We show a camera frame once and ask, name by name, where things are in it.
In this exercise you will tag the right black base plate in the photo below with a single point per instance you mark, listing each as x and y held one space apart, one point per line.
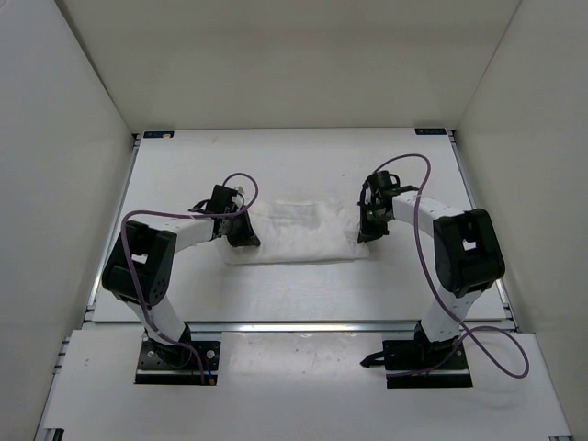
406 368

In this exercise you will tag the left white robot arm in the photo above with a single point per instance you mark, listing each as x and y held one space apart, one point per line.
139 268

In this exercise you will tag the right blue corner label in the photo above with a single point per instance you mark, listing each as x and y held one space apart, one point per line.
430 132

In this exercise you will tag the blue corner label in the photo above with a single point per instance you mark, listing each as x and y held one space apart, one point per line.
158 134
430 132

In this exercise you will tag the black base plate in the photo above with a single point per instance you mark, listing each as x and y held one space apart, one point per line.
406 368
171 365

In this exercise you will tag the white pleated skirt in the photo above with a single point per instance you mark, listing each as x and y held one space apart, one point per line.
298 232

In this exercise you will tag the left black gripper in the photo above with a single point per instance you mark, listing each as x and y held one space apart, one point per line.
248 237

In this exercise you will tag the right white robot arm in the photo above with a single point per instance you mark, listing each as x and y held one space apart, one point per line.
468 260

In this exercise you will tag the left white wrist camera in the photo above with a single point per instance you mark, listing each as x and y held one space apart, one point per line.
238 199

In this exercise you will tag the aluminium rail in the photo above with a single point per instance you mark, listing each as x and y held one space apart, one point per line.
297 327

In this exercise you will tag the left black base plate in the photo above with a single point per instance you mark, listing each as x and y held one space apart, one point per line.
171 365

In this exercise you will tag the left blue corner label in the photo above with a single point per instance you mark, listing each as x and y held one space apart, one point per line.
158 134

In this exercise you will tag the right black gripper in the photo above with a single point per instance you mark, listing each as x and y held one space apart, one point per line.
367 231

